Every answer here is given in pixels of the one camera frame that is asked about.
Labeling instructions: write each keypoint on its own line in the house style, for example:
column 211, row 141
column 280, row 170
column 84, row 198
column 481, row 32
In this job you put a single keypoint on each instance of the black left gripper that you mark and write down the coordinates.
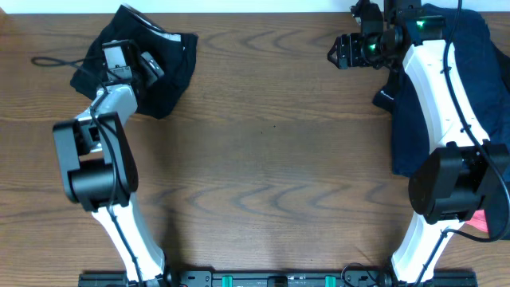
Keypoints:
column 146, row 76

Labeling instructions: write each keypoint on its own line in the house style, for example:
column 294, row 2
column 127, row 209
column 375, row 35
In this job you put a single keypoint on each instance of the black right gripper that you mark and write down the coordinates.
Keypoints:
column 355, row 57

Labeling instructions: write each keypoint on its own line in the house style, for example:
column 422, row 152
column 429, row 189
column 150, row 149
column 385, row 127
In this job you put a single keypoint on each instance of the black shorts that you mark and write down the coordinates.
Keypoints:
column 174, row 53

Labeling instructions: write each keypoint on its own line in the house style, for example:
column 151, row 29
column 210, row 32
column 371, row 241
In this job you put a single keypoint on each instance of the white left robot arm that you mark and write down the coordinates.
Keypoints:
column 98, row 169

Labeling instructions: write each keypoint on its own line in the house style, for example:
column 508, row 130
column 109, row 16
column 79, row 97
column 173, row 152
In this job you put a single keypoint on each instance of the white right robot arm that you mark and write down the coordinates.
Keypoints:
column 464, row 168

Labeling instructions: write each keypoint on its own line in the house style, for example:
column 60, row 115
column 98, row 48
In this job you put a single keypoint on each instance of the black garment with logo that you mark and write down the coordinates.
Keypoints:
column 385, row 97

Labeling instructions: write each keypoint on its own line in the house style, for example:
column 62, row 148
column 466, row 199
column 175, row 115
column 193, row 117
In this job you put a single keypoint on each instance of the navy blue garment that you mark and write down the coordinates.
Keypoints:
column 484, row 72

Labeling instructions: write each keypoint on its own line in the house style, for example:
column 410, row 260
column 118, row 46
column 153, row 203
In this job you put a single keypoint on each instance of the red garment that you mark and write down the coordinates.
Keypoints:
column 478, row 221

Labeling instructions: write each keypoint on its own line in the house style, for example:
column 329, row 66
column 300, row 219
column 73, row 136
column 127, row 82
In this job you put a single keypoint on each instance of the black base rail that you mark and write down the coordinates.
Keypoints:
column 279, row 280

